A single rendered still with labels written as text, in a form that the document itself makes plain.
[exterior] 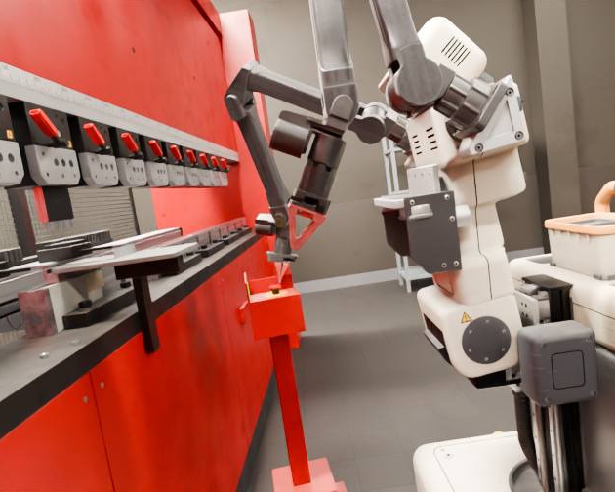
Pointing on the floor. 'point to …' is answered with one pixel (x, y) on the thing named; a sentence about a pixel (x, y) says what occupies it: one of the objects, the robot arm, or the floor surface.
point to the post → (22, 223)
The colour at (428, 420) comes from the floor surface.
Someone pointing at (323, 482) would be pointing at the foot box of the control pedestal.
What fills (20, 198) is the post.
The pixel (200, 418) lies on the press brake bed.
